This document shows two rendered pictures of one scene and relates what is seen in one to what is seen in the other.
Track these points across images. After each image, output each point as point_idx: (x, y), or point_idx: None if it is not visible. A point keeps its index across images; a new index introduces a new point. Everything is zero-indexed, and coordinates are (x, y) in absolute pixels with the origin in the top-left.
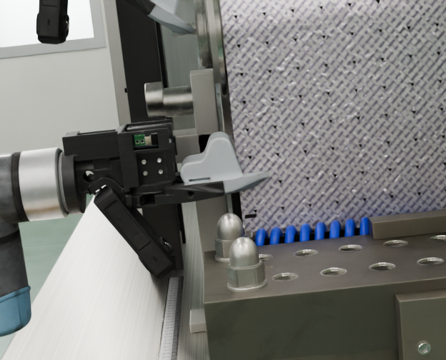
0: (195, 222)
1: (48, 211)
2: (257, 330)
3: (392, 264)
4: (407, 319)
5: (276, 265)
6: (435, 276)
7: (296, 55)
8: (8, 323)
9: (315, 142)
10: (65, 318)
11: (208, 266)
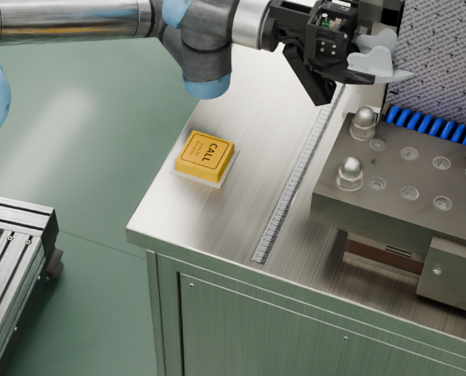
0: None
1: (249, 47)
2: (341, 215)
3: (450, 204)
4: (432, 255)
5: (381, 162)
6: (465, 235)
7: (463, 12)
8: (210, 95)
9: (457, 69)
10: (266, 51)
11: (339, 139)
